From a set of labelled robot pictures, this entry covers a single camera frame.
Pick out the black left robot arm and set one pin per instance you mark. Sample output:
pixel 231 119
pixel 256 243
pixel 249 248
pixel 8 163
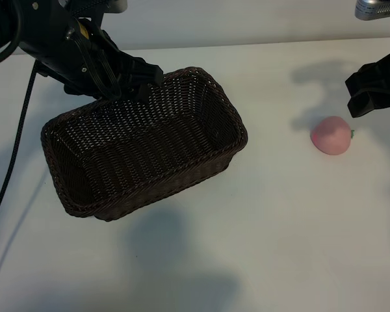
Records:
pixel 6 26

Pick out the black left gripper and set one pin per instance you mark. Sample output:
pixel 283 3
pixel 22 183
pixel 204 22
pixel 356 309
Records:
pixel 61 58

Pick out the pink peach with green leaf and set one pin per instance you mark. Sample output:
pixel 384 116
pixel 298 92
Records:
pixel 331 136

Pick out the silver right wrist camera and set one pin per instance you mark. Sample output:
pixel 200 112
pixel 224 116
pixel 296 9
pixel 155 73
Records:
pixel 377 8

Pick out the dark brown wicker basket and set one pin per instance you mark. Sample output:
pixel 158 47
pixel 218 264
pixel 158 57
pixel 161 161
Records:
pixel 149 146

